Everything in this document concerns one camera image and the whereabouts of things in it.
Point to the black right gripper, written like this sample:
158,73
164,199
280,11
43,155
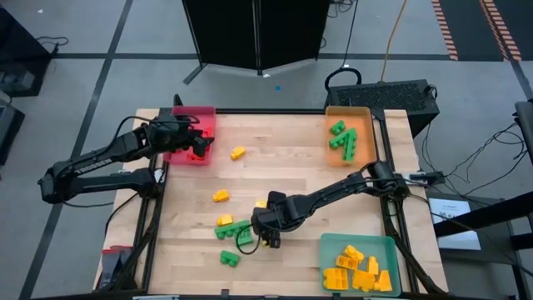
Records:
277,214

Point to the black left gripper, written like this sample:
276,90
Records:
170,135

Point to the green two-stud building block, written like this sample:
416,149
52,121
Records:
337,127
245,239
230,258

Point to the yellow two-stud building block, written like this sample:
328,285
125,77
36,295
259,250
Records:
372,265
237,153
221,196
346,262
224,220
363,280
354,253

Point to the yellow one-stud building block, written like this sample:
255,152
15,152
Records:
261,203

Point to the yellow square building block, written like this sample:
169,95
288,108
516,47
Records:
335,278

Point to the yellow wedge building block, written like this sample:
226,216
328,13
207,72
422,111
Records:
383,282

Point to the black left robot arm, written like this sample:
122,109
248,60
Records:
96,160

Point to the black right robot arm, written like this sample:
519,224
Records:
333,191

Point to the red translucent plastic tray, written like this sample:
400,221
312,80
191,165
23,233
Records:
179,157

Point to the black folding partition screen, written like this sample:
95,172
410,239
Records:
225,33

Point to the teal plastic tray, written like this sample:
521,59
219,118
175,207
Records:
387,250

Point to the green three-stud building block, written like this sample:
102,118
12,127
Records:
338,141

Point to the orange plastic tray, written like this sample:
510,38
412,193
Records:
362,121

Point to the white paper sheet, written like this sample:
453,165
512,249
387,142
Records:
445,206

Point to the dark grey case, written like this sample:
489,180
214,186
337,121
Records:
8,133

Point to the black storage cabinet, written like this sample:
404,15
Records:
16,54

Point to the black equipment stand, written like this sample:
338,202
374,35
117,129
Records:
479,216

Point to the black aluminium table frame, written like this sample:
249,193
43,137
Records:
233,111

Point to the black triangular bracket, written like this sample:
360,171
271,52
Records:
177,101

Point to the grey red-edged bracket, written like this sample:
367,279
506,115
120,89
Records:
110,266

